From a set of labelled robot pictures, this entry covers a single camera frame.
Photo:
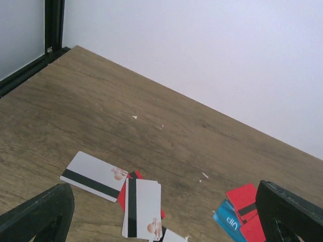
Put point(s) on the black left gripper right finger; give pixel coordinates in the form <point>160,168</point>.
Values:
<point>285,216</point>

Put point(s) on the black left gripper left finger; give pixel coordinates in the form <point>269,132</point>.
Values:
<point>45,217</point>

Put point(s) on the white card black stripe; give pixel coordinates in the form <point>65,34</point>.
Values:
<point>95,176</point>

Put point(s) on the blue VIP card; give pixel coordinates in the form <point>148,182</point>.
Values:
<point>226,217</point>

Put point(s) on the white card vertical stripe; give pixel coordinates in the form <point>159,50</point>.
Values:
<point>142,218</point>

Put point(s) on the red card under white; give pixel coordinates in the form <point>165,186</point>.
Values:
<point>121,197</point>

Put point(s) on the black frame post left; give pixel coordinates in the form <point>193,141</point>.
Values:
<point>53,47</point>

